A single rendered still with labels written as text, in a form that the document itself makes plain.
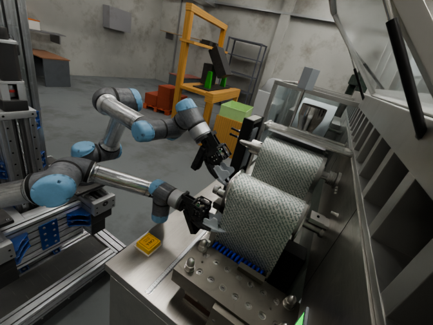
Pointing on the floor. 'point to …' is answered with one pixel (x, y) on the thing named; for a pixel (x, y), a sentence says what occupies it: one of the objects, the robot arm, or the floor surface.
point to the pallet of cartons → (161, 98)
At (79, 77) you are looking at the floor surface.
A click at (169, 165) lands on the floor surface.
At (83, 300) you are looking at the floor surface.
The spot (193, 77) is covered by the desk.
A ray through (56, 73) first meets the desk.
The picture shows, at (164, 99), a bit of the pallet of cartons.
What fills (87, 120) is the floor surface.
